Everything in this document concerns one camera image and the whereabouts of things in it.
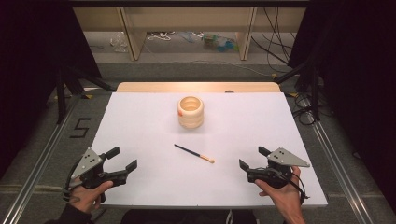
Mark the ribbed wooden pen holder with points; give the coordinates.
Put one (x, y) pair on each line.
(190, 118)

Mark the person's left hand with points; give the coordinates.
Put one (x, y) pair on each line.
(87, 197)

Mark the aluminium floor rail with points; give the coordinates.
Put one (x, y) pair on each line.
(339, 174)
(34, 174)

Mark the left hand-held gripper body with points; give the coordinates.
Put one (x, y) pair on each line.
(93, 174)

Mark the beige wooden shelf unit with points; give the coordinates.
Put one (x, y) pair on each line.
(186, 18)

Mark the black metal stand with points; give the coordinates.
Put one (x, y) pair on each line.
(314, 93)
(61, 96)

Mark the clear plastic bag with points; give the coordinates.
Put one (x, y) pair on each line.
(119, 42)

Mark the light wooden table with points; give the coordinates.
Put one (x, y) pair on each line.
(174, 87)

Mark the green and blue plastic items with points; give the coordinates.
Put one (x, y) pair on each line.
(219, 43)

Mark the person's right hand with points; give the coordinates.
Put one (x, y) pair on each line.
(288, 199)

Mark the black curtain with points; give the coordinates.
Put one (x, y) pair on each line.
(34, 62)
(358, 77)

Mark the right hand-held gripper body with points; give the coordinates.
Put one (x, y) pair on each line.
(274, 174)

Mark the white table board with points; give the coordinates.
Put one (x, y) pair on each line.
(155, 174)

